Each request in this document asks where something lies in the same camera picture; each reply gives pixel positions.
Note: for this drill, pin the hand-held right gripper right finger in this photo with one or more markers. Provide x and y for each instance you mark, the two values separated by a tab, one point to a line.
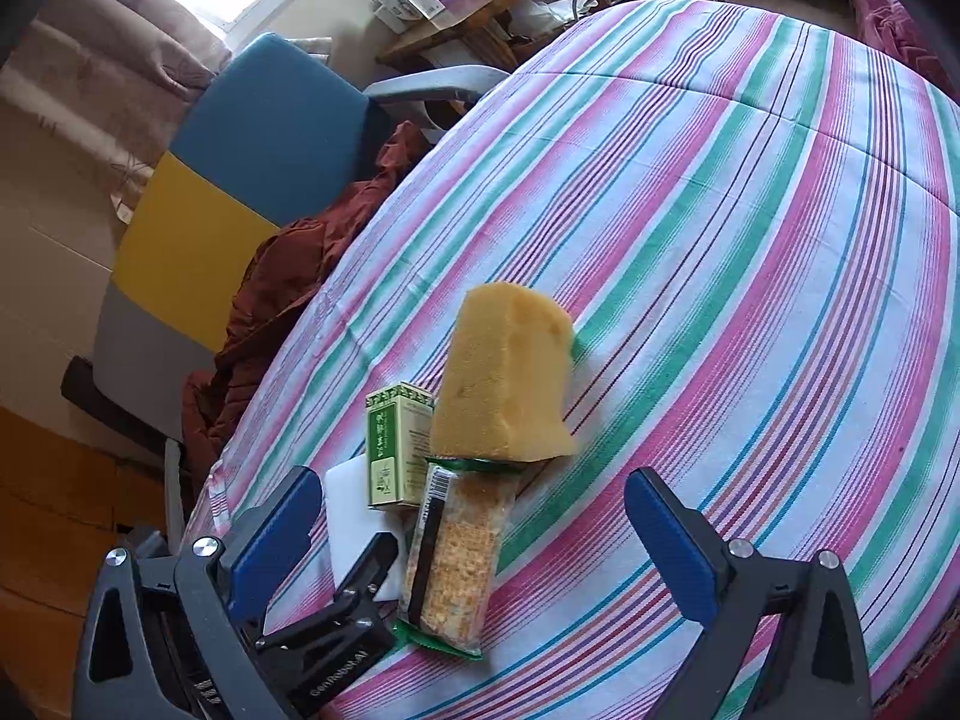
671	551

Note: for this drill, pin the green cracker packet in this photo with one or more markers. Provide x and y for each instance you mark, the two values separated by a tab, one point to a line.
461	562

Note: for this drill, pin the wooden wardrobe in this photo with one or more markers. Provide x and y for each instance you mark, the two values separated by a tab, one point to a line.
45	502

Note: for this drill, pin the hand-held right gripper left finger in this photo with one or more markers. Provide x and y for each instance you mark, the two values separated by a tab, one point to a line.
277	532

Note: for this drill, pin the red-brown quilted cloth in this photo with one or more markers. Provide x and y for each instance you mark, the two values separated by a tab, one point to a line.
285	277

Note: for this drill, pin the beige curtain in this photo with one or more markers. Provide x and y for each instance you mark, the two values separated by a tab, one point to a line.
97	75

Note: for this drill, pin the yellow sponge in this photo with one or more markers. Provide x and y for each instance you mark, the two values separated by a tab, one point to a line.
495	375

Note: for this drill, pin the wooden side desk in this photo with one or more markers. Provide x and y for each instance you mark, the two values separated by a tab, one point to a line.
480	15

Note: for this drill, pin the white foam block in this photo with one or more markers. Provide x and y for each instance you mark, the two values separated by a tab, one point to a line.
349	525

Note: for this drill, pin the maroon patterned cloth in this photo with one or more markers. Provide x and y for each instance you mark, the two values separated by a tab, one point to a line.
900	22

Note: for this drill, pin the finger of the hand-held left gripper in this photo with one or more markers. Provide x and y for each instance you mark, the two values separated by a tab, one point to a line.
367	574

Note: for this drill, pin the green carton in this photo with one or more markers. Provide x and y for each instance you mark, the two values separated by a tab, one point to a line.
390	450

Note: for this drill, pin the black rolled mat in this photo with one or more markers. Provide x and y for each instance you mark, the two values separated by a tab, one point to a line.
90	397

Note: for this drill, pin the grey yellow blue chair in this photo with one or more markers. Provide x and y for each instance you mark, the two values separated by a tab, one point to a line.
262	127

